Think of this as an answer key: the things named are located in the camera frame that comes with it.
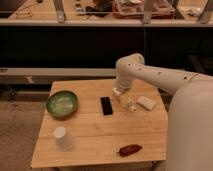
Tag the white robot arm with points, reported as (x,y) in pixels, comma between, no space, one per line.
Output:
(190,117)

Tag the white upside-down cup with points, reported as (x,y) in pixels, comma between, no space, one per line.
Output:
(62,138)

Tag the black rectangular phone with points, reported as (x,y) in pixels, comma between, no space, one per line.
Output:
(106,105)

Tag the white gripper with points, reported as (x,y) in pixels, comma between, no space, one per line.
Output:
(121,86)

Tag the wooden table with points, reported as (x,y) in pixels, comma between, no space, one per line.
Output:
(122,137)

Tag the white rectangular block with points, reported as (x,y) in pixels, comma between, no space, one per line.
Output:
(147,103)

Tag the green ceramic bowl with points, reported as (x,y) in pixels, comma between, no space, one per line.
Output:
(62,104)

